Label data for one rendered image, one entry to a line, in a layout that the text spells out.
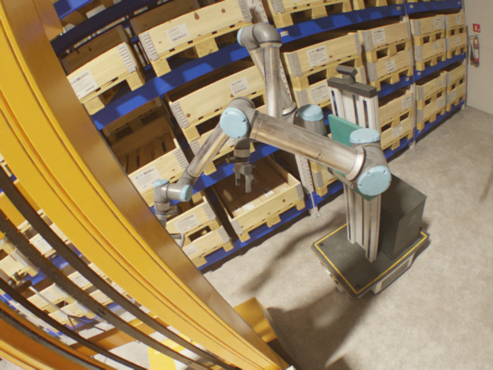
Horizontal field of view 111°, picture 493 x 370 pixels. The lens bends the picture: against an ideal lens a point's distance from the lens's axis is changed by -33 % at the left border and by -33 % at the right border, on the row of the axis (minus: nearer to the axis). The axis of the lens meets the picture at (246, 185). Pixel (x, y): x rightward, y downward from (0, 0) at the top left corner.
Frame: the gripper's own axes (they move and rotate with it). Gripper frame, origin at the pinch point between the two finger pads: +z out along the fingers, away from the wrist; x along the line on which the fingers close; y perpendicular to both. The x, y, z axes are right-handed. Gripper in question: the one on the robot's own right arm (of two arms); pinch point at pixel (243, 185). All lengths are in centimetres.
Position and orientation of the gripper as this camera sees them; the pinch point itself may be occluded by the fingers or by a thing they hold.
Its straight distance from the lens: 147.0
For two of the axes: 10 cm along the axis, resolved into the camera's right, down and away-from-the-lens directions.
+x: -4.6, -3.0, 8.4
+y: 8.9, -1.7, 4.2
